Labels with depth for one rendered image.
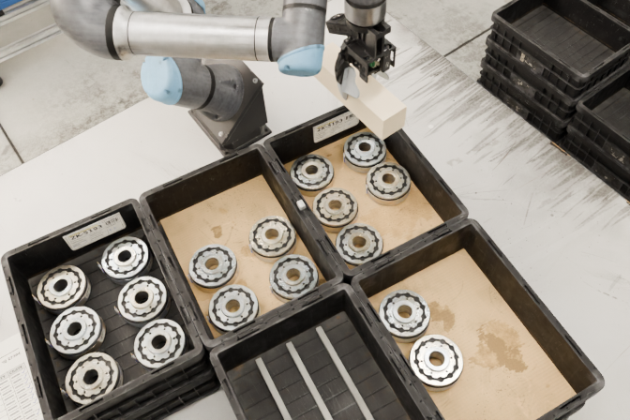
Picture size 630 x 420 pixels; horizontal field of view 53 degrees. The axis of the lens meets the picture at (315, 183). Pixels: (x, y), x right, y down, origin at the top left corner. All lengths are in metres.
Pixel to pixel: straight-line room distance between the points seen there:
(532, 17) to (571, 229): 1.04
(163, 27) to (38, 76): 2.13
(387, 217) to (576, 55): 1.16
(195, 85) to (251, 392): 0.72
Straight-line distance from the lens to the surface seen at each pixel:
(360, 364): 1.30
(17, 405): 1.58
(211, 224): 1.47
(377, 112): 1.27
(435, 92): 1.87
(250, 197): 1.49
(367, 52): 1.21
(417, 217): 1.46
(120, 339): 1.40
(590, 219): 1.70
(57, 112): 3.03
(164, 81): 1.53
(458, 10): 3.24
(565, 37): 2.45
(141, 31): 1.14
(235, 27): 1.09
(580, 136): 2.31
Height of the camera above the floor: 2.06
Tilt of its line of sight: 55 degrees down
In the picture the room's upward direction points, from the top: 4 degrees counter-clockwise
